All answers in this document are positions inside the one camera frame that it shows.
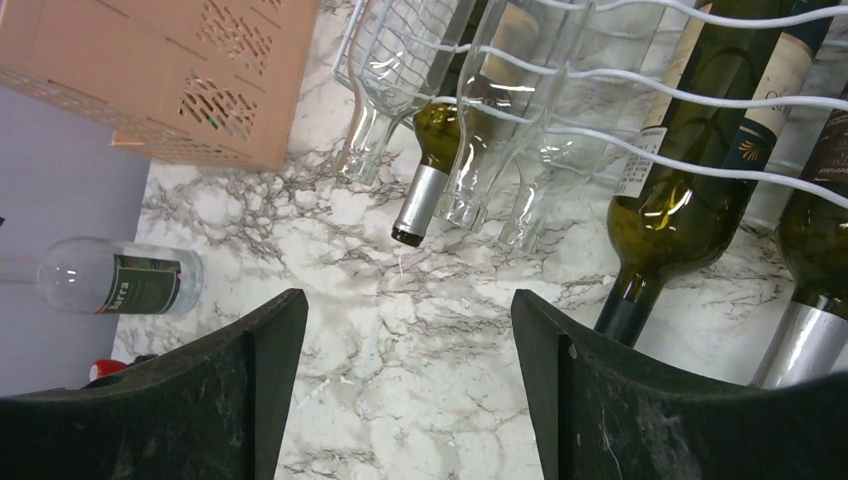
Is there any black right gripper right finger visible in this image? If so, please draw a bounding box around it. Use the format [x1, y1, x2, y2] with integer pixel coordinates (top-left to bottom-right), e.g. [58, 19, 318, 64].
[511, 289, 847, 479]

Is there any clear square glass bottle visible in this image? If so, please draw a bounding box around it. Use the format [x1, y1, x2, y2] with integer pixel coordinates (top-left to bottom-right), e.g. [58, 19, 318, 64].
[334, 1, 475, 186]

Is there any clear liquor bottle red label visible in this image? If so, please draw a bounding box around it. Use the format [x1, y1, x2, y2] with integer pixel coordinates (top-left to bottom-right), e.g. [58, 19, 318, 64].
[1, 236, 204, 315]

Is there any clear tall glass bottle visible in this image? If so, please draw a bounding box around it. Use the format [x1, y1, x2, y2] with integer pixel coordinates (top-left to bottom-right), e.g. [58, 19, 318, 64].
[434, 1, 596, 232]

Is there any green bottle grey foil neck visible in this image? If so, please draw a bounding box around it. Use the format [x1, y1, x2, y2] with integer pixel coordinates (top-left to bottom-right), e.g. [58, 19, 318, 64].
[390, 0, 541, 249]

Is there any clear glass wine bottle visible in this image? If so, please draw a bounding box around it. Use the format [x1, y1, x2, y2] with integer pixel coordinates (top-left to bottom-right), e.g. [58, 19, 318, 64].
[498, 1, 665, 253]

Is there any pink plastic organizer basket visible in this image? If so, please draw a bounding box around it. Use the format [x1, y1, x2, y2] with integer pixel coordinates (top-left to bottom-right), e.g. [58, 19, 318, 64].
[1, 0, 319, 170]

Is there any small red cap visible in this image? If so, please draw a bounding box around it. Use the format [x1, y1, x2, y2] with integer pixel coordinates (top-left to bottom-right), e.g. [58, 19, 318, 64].
[89, 359, 128, 382]

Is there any green bottle dark brown label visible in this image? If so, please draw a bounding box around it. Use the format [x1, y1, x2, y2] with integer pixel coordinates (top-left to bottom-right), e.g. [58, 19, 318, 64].
[748, 86, 848, 391]

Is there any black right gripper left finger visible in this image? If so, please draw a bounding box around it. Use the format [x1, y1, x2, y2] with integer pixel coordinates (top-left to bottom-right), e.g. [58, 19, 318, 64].
[1, 289, 309, 479]

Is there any green wine bottle white label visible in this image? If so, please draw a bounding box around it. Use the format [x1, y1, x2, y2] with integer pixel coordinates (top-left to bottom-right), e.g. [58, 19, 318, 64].
[592, 0, 796, 349]

